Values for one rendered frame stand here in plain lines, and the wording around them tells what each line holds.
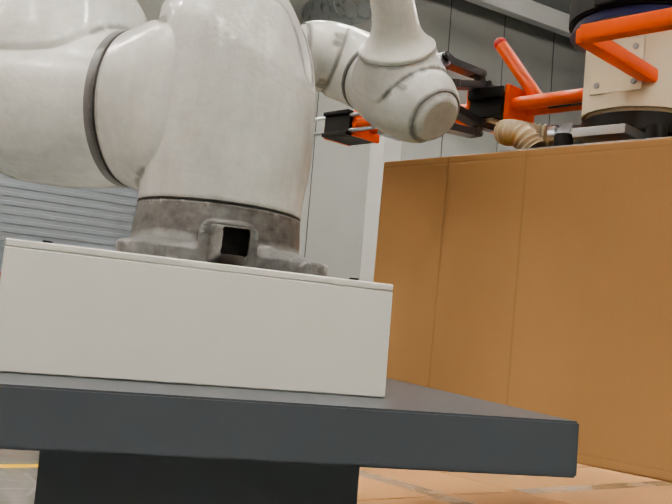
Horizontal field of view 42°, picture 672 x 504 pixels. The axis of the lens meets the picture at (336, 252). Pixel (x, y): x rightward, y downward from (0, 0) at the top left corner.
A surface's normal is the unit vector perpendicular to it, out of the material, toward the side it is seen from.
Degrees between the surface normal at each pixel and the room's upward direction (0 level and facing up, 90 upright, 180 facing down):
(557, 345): 90
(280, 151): 94
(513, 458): 90
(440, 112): 127
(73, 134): 123
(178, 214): 84
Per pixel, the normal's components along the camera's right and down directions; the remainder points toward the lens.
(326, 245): 0.54, -0.04
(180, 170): -0.35, 0.00
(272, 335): 0.21, -0.08
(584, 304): -0.70, -0.13
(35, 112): -0.26, 0.20
